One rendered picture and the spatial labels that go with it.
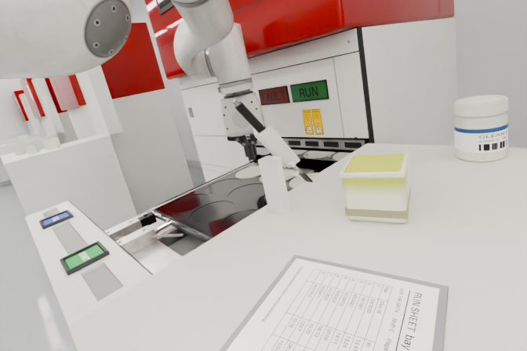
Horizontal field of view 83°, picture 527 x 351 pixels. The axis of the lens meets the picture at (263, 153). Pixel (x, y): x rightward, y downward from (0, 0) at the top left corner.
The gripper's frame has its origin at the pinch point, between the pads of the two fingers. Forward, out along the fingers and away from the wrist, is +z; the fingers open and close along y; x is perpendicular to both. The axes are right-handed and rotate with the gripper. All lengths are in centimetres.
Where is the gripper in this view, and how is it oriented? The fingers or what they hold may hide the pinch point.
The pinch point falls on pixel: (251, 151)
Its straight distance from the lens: 78.7
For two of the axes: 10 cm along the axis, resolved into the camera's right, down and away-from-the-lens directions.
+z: 2.0, 9.5, 2.6
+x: 0.9, -2.8, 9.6
